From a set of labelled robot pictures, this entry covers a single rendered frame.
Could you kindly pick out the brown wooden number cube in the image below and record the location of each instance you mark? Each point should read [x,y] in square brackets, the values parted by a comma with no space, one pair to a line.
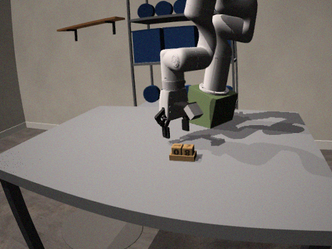
[176,149]
[188,150]

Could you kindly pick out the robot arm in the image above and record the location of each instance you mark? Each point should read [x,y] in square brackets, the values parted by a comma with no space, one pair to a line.
[213,51]

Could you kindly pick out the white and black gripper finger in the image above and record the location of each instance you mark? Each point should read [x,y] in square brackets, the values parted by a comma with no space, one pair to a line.
[165,128]
[185,123]

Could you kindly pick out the shallow wooden tray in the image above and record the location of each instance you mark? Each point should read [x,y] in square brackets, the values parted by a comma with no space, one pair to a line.
[183,158]

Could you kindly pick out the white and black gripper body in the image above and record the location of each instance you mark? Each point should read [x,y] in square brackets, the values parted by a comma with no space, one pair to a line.
[166,100]

